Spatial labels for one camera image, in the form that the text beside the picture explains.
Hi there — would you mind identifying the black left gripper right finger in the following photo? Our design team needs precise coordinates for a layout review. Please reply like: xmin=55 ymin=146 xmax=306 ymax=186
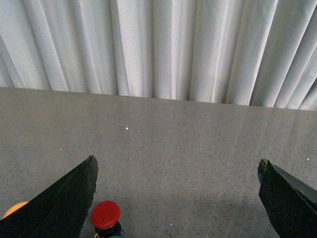
xmin=258 ymin=158 xmax=317 ymax=238

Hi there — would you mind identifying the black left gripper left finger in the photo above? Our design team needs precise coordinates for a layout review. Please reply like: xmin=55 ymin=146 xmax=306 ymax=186
xmin=0 ymin=156 xmax=98 ymax=238

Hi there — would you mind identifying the red mushroom push button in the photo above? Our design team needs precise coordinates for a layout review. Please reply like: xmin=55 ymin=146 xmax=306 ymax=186
xmin=91 ymin=200 xmax=126 ymax=238

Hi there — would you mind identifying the white pleated curtain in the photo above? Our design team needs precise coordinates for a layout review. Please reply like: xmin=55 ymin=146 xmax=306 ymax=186
xmin=0 ymin=0 xmax=317 ymax=111

